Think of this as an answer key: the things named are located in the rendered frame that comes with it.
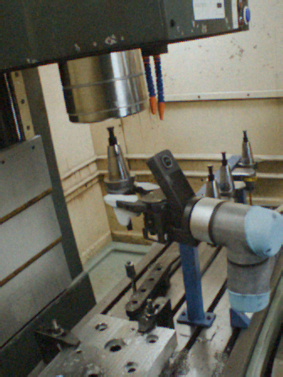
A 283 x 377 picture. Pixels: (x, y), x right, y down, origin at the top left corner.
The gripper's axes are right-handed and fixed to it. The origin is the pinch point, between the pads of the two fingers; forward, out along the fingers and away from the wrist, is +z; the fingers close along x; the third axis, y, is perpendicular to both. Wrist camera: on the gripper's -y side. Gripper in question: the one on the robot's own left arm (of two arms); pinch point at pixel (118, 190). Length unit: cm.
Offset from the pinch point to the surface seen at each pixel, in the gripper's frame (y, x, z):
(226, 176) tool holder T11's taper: 8.5, 32.9, -3.7
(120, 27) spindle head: -31.7, -8.4, -16.8
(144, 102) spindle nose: -17.6, 2.6, -8.4
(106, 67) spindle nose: -25.5, -4.2, -7.5
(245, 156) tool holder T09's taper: 10, 54, 2
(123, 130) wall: 15, 81, 85
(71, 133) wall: 11, 62, 100
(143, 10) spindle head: -33.5, -7.3, -20.8
